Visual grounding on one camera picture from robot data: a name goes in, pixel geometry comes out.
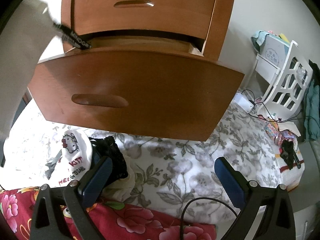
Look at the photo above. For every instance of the light blue album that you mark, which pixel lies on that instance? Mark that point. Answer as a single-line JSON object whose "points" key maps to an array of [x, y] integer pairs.
{"points": [[273, 48]]}

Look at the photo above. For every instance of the white power strip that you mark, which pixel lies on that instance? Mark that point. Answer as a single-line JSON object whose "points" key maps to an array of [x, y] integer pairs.
{"points": [[243, 102]]}

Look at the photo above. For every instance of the dark teal hanging clothes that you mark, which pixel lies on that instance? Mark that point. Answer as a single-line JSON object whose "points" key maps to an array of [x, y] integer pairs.
{"points": [[311, 105]]}

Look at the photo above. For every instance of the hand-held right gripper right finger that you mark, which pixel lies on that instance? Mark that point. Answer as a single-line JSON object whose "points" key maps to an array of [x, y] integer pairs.
{"points": [[231, 182]]}

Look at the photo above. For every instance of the black lace underwear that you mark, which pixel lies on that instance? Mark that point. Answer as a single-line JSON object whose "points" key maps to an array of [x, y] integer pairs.
{"points": [[112, 160]]}

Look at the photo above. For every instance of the teal cloth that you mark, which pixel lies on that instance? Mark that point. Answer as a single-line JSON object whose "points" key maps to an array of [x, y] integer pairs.
{"points": [[258, 38]]}

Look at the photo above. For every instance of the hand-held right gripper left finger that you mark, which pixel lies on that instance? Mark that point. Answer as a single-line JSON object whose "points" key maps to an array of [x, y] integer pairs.
{"points": [[97, 182]]}

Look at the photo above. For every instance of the colourful cube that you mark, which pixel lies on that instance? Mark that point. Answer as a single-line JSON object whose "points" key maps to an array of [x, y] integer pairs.
{"points": [[270, 130]]}

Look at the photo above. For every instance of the white cartoon print garment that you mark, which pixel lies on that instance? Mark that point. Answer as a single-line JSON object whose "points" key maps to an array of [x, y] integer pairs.
{"points": [[72, 160]]}

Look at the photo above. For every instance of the sheer white cloth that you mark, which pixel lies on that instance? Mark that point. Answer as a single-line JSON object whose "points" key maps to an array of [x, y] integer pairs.
{"points": [[122, 182]]}

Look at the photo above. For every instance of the grey floral white blanket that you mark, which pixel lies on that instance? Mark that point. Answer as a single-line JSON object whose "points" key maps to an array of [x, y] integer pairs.
{"points": [[180, 175]]}

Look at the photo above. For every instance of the cream cloth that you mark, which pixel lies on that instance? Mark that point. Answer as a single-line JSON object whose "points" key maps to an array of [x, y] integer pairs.
{"points": [[290, 127]]}

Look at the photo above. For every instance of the white lattice chair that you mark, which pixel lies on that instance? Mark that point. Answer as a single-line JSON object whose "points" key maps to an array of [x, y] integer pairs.
{"points": [[282, 70]]}

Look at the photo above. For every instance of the wooden drawer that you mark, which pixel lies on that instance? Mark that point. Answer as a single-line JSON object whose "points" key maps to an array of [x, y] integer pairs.
{"points": [[150, 20], [150, 100]]}

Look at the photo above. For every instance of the small white shelf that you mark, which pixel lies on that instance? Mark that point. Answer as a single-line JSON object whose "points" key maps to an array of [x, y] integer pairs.
{"points": [[266, 66]]}

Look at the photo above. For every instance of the colourful pouch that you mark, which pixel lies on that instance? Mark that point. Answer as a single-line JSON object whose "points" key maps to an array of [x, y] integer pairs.
{"points": [[283, 136]]}

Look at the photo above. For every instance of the red floral blanket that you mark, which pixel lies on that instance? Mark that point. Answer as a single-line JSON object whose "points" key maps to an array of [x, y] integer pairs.
{"points": [[140, 220]]}

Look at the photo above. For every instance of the black toy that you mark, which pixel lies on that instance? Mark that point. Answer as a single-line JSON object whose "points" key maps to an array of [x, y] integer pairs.
{"points": [[288, 152]]}

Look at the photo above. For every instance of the wooden nightstand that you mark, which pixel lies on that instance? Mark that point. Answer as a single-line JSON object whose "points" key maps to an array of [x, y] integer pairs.
{"points": [[225, 17]]}

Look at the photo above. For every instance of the white garment black waistband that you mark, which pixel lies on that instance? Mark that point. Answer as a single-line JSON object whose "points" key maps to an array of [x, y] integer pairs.
{"points": [[22, 67]]}

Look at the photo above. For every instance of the yellow block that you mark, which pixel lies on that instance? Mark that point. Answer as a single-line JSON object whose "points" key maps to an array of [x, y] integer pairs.
{"points": [[282, 35]]}

